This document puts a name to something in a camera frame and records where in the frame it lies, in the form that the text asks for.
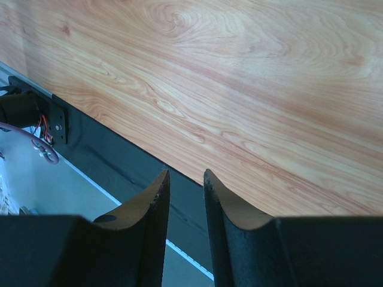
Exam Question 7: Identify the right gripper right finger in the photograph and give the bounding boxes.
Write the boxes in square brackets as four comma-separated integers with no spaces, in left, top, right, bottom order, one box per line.
[203,170,382,286]

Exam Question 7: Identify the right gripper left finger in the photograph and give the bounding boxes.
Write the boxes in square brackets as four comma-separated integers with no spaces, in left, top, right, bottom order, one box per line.
[1,170,170,286]

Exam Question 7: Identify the aluminium front rail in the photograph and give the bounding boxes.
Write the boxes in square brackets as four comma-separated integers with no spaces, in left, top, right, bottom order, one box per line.
[1,65,214,286]

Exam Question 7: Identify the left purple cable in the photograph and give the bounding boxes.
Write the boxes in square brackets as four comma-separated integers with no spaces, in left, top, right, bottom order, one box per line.
[0,121,60,165]

